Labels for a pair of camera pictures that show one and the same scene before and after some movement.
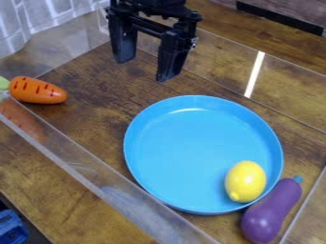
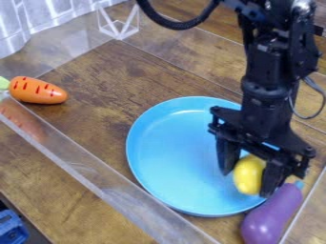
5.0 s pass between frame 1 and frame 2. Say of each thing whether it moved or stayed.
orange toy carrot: stayed
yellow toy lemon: moved
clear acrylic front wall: stayed
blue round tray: stayed
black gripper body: moved
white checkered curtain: stayed
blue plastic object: stayed
